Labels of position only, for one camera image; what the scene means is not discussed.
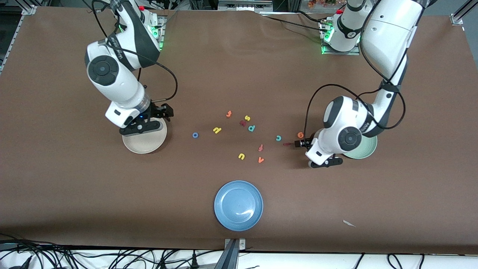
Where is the beige brown plate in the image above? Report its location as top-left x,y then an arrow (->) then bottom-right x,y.
122,119 -> 167,154

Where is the green plate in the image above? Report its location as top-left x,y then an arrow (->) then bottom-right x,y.
342,135 -> 378,160

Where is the blue plate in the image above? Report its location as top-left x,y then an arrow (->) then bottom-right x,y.
214,180 -> 264,232

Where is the brown paper table cover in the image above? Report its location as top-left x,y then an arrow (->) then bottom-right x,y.
0,7 -> 478,254

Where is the grey power strip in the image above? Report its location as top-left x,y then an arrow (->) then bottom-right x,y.
218,0 -> 273,11

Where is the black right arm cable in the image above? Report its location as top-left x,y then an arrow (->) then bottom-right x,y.
91,0 -> 178,103

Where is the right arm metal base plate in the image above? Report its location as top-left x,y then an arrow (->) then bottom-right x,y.
148,15 -> 165,51

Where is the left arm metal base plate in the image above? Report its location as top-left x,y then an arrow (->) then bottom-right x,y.
321,21 -> 361,56

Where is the black base power cable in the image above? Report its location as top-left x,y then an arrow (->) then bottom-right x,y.
261,10 -> 329,32

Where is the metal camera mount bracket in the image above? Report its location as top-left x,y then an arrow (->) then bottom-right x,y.
215,238 -> 246,269

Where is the aluminium frame profile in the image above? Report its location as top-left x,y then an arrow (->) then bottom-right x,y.
450,0 -> 478,26
0,0 -> 38,73

